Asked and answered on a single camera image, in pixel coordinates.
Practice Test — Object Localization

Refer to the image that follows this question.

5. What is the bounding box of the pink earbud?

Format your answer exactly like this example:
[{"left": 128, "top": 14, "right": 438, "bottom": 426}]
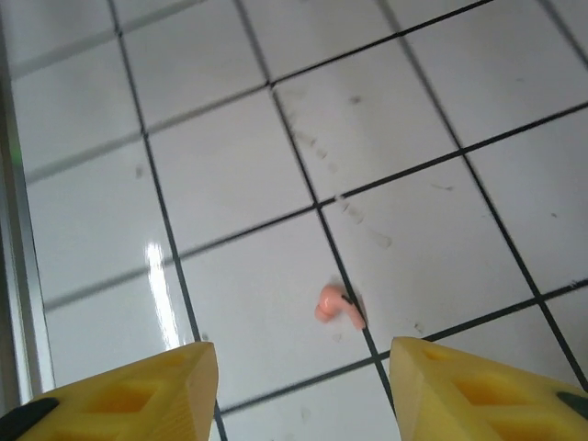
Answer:
[{"left": 313, "top": 283, "right": 368, "bottom": 332}]

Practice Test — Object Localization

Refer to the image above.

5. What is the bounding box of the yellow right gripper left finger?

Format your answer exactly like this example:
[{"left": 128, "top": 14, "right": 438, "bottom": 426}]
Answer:
[{"left": 0, "top": 341, "right": 220, "bottom": 441}]

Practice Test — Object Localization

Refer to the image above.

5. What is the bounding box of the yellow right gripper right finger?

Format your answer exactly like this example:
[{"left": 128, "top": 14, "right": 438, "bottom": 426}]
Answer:
[{"left": 389, "top": 335, "right": 588, "bottom": 441}]

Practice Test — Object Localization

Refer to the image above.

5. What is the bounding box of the aluminium mounting rail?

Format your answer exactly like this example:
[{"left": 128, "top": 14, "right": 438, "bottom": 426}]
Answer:
[{"left": 0, "top": 0, "right": 59, "bottom": 405}]

